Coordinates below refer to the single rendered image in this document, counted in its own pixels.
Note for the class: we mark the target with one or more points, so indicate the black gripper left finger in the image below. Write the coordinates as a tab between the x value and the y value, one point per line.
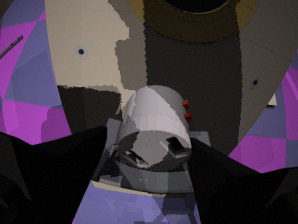
53	176

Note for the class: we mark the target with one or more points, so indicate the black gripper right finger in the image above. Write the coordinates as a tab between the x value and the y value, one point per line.
227	192

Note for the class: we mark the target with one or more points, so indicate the grey cylinder with slotted face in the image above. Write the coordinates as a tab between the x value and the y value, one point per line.
155	133

